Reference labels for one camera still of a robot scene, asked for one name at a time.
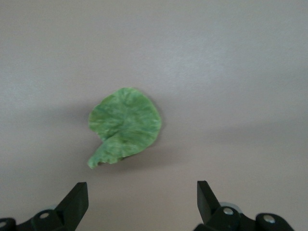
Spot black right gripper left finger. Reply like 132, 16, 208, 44
0, 182, 90, 231

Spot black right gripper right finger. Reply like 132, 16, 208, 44
194, 180, 295, 231

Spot green lettuce leaf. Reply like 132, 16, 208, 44
87, 87, 162, 170

